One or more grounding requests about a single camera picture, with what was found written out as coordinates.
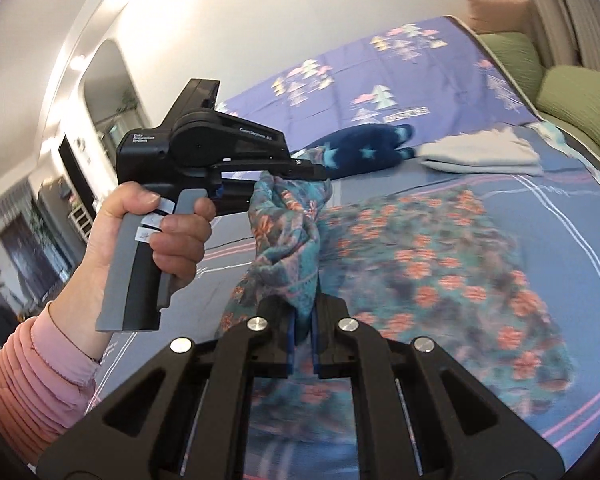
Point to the person's left hand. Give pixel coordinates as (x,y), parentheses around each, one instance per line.
(80,280)

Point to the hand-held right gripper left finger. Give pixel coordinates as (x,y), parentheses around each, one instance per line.
(290,332)

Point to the teal floral garment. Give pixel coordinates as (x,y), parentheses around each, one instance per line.
(430,270)

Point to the black television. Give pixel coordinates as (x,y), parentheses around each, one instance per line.
(75,162)

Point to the dark cabinet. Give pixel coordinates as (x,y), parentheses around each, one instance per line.
(30,260)

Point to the beige pillow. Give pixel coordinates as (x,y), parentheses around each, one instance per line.
(495,12)

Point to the white shelf rack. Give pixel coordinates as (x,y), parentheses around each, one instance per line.
(80,222)

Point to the green pillow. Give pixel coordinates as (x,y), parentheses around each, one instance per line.
(580,100)
(515,65)

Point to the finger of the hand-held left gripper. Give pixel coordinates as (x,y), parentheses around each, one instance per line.
(235,195)
(280,167)

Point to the purple tree-print bed sheet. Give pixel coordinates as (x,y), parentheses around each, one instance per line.
(380,60)

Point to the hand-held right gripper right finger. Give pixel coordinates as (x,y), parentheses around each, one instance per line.
(316,340)

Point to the navy star-print garment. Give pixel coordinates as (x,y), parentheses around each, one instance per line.
(365,152)

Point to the arched wall mirror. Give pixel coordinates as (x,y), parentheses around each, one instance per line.
(107,90)

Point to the person's left forearm pink sleeve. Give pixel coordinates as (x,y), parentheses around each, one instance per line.
(35,375)

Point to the white folded cloth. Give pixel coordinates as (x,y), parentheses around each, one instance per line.
(480,155)

